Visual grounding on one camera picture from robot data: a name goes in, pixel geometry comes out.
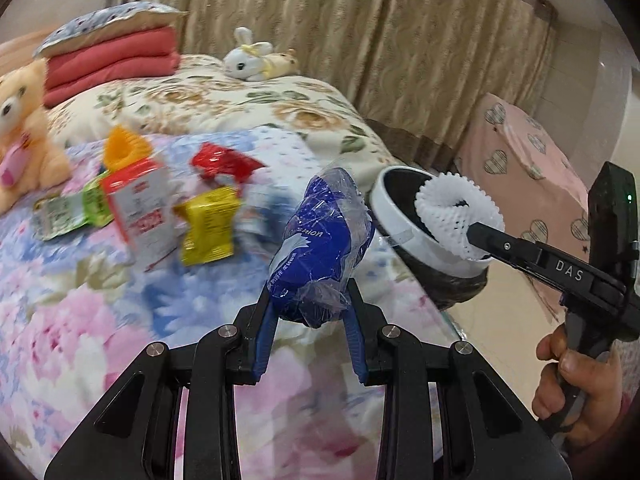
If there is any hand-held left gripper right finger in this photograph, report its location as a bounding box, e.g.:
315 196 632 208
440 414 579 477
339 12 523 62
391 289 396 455
344 277 574 480

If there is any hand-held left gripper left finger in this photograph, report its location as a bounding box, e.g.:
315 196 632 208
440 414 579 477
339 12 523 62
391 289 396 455
44 278 281 480

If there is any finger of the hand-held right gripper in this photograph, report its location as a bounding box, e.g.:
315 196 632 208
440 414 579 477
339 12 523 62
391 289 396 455
466 222 593 288

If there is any white foam fruit net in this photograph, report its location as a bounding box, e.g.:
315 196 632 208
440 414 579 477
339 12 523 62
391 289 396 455
414 172 505 261

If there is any blue plastic wrapper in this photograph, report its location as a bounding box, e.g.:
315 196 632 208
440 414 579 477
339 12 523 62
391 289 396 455
267 166 377 330

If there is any white bin with black bag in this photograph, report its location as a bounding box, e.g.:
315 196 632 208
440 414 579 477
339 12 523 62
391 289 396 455
370 166 493 311

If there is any yellow snack packet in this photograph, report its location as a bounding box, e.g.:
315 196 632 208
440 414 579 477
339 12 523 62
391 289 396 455
174 186 242 267

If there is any red snack packet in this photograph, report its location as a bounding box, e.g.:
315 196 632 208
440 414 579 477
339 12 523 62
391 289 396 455
190 142 267 196

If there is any green spouted drink pouch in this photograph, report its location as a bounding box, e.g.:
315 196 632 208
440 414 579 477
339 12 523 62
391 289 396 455
34 179 115 242

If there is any person's right hand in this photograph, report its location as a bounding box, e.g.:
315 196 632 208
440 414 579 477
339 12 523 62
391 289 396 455
531 327 627 448

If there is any pink heart-print cover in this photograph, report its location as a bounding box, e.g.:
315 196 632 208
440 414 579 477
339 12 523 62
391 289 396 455
454 92 593 322

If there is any pink and blue floral blanket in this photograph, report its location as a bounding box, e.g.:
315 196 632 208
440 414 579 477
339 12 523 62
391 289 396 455
0 127 453 480

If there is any white and red carton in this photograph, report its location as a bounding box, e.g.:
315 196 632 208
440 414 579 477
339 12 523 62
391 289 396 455
100 156 182 273

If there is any orange foam fruit net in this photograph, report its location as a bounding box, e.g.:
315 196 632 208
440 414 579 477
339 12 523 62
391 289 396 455
102 126 153 173

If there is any cream floral bedsheet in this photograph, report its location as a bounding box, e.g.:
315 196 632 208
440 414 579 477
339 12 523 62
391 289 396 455
46 54 407 221

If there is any beige patterned curtain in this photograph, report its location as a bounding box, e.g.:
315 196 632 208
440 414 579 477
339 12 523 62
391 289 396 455
107 0 558 173

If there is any white bunny plush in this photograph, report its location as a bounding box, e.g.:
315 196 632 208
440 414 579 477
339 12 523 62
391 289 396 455
222 26 281 82

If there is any brown animal plush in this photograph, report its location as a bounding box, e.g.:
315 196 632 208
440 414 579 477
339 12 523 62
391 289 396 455
260 49 302 81

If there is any beige teddy bear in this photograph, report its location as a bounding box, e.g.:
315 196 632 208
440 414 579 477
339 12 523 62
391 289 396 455
0 59 71 213

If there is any folded red blanket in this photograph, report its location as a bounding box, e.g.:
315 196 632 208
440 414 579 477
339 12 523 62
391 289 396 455
42 27 182 109

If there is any blue patterned pillow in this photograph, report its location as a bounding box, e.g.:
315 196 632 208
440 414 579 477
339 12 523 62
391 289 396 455
32 2 188 58

